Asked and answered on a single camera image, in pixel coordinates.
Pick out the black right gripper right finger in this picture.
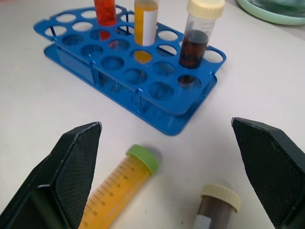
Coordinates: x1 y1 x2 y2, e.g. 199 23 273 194
231 117 305 229

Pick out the yellow liquid tube green cap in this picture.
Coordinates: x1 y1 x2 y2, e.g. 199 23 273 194
77 144 160 229

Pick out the brown liquid tube cream cap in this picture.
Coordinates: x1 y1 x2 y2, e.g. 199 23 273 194
192 183 242 229

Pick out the red liquid tube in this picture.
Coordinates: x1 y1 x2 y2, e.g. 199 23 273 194
93 0 117 41

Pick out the pale green tray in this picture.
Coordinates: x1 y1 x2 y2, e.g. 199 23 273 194
236 0 305 26

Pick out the blue test tube rack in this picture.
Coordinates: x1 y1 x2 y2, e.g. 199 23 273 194
32 5 226 137

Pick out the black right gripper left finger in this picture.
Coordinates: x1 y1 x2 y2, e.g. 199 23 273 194
0 121 103 229

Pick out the dark liquid tube cream cap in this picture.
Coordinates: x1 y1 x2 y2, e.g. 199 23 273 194
178 0 225 70

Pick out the yellow liquid tube white label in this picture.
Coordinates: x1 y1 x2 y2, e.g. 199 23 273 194
133 0 159 64

